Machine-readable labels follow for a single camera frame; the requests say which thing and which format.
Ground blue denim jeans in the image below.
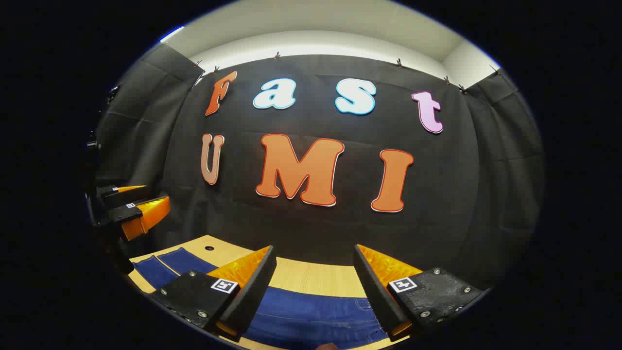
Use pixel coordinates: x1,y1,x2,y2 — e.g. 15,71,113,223
131,247,389,350

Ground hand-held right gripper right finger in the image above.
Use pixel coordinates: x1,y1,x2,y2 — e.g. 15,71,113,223
353,244,484,340

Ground ceiling light strip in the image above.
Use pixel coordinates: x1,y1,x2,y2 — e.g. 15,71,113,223
159,26,186,44

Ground black backdrop cloth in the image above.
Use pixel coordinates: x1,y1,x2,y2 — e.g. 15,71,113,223
95,43,545,292

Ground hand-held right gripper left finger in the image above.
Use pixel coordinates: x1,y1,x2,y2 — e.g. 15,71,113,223
148,245,277,342

